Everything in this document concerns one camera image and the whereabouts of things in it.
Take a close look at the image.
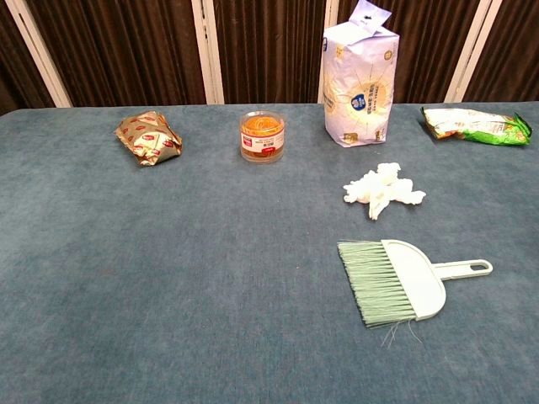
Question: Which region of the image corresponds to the white tissue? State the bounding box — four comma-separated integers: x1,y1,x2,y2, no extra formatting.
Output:
342,162,427,221

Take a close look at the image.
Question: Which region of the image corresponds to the green hand brush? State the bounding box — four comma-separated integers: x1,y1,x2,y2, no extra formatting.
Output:
337,239,494,348

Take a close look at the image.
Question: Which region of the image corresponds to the clear round orange container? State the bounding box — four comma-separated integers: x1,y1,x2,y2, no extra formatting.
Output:
238,110,286,164

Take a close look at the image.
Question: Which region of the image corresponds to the blue-green table cloth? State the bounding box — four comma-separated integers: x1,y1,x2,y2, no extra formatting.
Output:
0,103,539,404

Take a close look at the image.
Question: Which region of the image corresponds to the gold foil snack packet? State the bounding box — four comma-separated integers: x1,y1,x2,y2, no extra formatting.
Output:
114,110,184,167

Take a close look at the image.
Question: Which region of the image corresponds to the tall lavender paper bag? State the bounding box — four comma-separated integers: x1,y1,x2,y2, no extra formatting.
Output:
320,0,401,149

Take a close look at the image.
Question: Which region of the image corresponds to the dark brown curtain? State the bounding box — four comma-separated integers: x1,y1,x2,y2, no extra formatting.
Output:
0,0,539,117

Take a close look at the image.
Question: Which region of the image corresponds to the green snack bag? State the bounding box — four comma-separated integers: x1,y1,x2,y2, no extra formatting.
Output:
420,105,534,147

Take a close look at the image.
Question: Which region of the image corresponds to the white frame post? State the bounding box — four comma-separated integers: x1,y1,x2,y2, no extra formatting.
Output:
444,0,494,104
4,0,73,109
190,0,226,105
322,0,340,43

